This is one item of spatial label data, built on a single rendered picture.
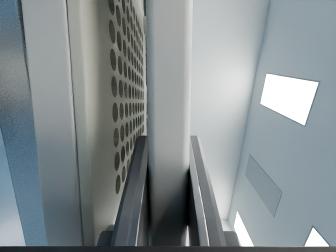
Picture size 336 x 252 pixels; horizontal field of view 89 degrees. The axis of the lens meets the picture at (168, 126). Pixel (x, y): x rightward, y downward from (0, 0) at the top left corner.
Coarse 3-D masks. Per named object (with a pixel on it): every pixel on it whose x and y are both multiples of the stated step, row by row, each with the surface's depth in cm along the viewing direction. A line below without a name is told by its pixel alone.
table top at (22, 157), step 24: (0, 0) 12; (0, 24) 13; (0, 48) 13; (24, 48) 13; (0, 72) 14; (24, 72) 14; (0, 96) 14; (24, 96) 14; (0, 120) 14; (24, 120) 14; (24, 144) 15; (24, 168) 15; (24, 192) 16; (24, 216) 16; (24, 240) 17
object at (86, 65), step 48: (48, 0) 7; (96, 0) 9; (48, 48) 7; (96, 48) 9; (144, 48) 29; (48, 96) 7; (96, 96) 9; (144, 96) 29; (48, 144) 8; (96, 144) 9; (48, 192) 8; (96, 192) 9; (48, 240) 8; (96, 240) 9
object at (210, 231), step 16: (192, 144) 9; (192, 160) 8; (192, 176) 8; (208, 176) 8; (192, 192) 7; (208, 192) 7; (192, 208) 7; (208, 208) 6; (192, 224) 7; (208, 224) 6; (192, 240) 7; (208, 240) 6; (224, 240) 6
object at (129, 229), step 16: (144, 144) 9; (144, 160) 8; (128, 176) 8; (144, 176) 8; (128, 192) 7; (144, 192) 7; (128, 208) 6; (144, 208) 7; (128, 224) 6; (144, 224) 7; (112, 240) 6; (128, 240) 6; (144, 240) 7
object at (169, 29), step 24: (168, 0) 7; (192, 0) 7; (168, 24) 7; (168, 48) 7; (168, 72) 7; (168, 96) 7; (168, 120) 8; (168, 144) 8; (168, 168) 8; (168, 192) 8; (168, 216) 8; (168, 240) 8
